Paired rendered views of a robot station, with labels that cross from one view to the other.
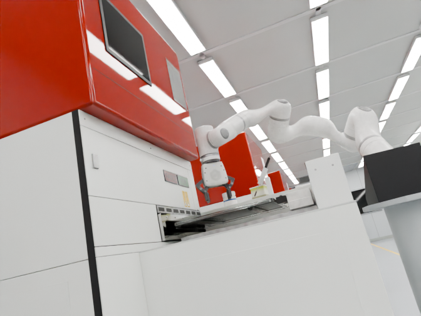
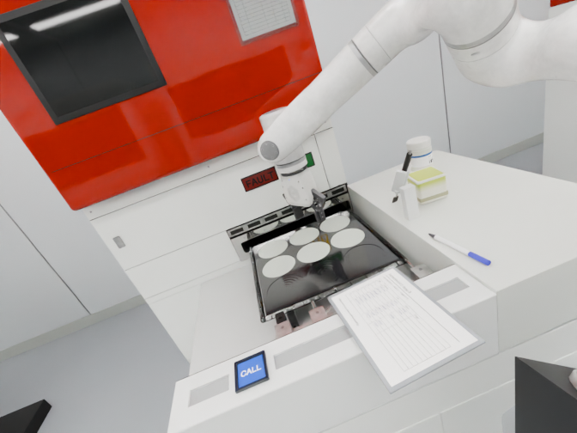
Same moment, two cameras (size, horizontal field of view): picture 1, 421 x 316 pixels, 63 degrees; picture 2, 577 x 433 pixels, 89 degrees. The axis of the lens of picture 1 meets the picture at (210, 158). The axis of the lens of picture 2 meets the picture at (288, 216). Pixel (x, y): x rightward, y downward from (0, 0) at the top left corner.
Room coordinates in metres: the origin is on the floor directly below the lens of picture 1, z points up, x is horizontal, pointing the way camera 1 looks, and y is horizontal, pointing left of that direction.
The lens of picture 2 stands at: (1.11, -0.72, 1.36)
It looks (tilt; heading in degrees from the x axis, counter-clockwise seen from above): 24 degrees down; 71
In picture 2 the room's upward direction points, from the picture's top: 20 degrees counter-clockwise
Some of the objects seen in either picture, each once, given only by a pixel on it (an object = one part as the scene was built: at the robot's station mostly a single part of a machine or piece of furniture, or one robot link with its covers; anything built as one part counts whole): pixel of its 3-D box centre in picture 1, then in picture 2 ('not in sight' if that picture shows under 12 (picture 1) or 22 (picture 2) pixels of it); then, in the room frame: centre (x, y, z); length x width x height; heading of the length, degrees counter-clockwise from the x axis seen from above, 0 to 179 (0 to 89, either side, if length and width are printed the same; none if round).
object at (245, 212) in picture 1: (234, 214); (313, 252); (1.38, -0.04, 0.90); 0.34 x 0.34 x 0.01; 74
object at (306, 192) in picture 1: (299, 194); (286, 340); (1.17, -0.26, 0.89); 0.08 x 0.03 x 0.03; 74
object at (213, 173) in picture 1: (213, 173); (298, 184); (1.43, 0.00, 1.09); 0.10 x 0.07 x 0.11; 106
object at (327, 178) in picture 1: (329, 190); (337, 367); (1.22, -0.38, 0.89); 0.55 x 0.09 x 0.14; 164
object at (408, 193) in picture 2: (264, 182); (403, 191); (1.59, -0.22, 1.03); 0.06 x 0.04 x 0.13; 74
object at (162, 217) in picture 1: (185, 227); (294, 227); (1.42, 0.16, 0.89); 0.44 x 0.02 x 0.10; 164
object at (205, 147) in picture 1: (207, 141); (282, 136); (1.42, 0.00, 1.23); 0.09 x 0.08 x 0.13; 46
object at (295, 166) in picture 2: (209, 160); (291, 164); (1.43, 0.00, 1.15); 0.09 x 0.08 x 0.03; 106
